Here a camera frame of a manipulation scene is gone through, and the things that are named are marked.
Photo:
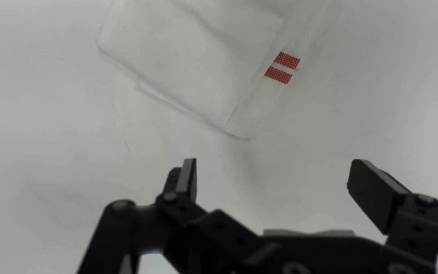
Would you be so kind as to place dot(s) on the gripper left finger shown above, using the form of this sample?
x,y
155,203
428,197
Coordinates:
x,y
188,224

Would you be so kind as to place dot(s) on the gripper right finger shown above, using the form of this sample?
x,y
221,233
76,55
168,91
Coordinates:
x,y
378,198

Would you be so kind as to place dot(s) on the white towel with red stripes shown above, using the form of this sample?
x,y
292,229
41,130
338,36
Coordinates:
x,y
207,64

